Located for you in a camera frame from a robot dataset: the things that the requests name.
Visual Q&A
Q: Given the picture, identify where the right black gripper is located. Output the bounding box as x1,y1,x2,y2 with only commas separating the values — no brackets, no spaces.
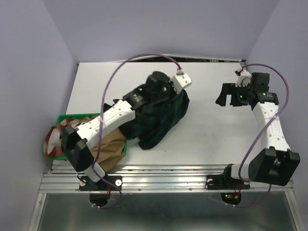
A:
214,83,253,106

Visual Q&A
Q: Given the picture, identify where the dark green plaid skirt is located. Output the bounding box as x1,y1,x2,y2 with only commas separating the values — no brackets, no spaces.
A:
119,90,190,150

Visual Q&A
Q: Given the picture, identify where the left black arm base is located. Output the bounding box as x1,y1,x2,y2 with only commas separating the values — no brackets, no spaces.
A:
77,175,122,192

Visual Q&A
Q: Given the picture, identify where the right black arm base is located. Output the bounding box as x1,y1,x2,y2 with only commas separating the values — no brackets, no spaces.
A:
206,174,250,190

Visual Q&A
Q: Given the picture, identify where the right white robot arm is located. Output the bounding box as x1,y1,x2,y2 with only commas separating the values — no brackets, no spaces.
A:
216,70,300,188

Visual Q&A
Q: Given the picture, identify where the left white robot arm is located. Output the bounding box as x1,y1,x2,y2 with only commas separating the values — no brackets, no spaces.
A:
61,70,186,190

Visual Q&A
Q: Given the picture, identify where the tan brown skirt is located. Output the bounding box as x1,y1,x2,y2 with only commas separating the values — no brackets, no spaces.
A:
97,128,126,172

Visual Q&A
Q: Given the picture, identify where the green plastic tray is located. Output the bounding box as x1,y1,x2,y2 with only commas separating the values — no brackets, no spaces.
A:
43,114,127,162

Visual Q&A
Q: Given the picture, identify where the red white plaid skirt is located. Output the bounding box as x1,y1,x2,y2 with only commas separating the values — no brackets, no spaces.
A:
43,114,98,160

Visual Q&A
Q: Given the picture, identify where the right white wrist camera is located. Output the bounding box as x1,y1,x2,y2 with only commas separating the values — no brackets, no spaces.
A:
235,68,251,87

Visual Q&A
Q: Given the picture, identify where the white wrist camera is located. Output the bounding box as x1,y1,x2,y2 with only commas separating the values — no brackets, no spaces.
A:
171,69,192,94
235,68,251,87

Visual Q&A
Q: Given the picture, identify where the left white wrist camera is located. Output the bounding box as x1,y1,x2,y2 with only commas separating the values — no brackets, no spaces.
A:
171,69,192,94

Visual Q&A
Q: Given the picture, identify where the aluminium frame rail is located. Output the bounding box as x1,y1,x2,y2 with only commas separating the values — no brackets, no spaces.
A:
38,165,295,195

